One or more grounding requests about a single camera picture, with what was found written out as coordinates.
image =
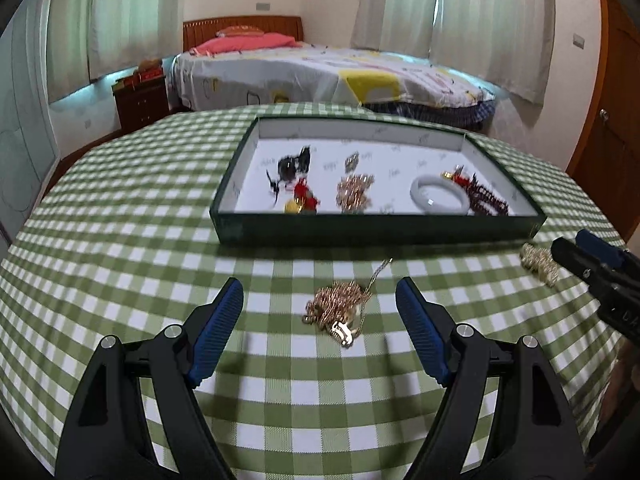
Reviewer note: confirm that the silver rhinestone brooch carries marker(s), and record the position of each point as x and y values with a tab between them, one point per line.
352	161

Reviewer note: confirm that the brown wooden door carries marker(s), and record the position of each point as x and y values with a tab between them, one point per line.
607	85

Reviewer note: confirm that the pink pillow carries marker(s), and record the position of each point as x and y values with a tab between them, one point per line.
250	42

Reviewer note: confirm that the person's right forearm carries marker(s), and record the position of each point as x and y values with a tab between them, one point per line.
622	390

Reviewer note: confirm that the dark green jewelry tray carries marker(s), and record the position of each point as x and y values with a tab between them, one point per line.
390	160

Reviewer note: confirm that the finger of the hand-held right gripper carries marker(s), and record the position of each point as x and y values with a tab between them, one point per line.
595	245
570	255

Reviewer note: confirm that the red knot gold charm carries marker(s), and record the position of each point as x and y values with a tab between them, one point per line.
460	180

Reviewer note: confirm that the green checked tablecloth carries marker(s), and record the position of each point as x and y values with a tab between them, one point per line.
150	220

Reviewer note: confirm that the narrow white curtain panel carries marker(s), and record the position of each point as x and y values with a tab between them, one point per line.
67	20
395	5

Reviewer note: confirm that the red flat box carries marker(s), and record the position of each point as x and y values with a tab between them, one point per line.
140	81

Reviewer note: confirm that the red knot tassel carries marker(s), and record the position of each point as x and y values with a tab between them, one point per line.
302	191

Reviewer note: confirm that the dark wooden nightstand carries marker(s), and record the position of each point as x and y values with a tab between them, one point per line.
142	107

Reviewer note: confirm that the rose gold pearl flower brooch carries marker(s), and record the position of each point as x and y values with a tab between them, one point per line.
352	192

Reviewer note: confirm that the brown soft toy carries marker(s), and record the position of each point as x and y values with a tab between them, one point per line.
149	65

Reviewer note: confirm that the frosted glass panel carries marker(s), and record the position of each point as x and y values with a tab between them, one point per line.
22	120

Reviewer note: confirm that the white wall switch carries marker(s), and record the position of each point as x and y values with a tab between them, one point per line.
578	41

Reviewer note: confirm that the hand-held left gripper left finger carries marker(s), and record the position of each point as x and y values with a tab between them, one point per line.
215	332

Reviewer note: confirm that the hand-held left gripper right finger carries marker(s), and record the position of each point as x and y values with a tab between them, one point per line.
422	332

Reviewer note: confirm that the blue checked bed sheet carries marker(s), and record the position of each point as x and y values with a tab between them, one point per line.
440	112

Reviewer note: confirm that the wooden headboard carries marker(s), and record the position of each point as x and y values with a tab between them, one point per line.
270	24

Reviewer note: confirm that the orange patterned cushion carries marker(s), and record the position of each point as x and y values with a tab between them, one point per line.
240	31

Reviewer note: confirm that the wide white curtain panel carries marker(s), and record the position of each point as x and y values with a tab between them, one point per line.
135	10
495	25

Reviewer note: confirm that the white jade bangle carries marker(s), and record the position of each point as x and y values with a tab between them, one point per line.
417	195

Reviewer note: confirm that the bed with printed cover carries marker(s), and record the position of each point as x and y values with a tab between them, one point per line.
310	70

